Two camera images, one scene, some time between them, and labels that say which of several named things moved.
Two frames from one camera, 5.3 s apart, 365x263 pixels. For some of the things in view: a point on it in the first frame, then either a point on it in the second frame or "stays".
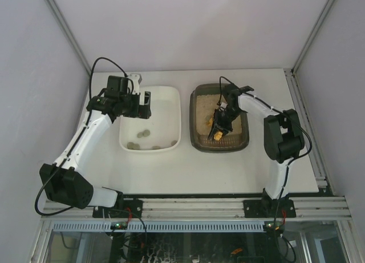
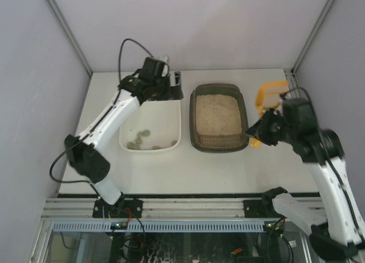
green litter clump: (130, 145) stays
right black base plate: (267, 208) stays
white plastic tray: (162, 131) stays
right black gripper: (222, 125) -> (268, 129)
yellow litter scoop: (217, 135) -> (267, 97)
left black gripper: (143, 105) -> (168, 88)
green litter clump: (146, 133) stays
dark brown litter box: (205, 98) stays
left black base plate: (124, 207) stays
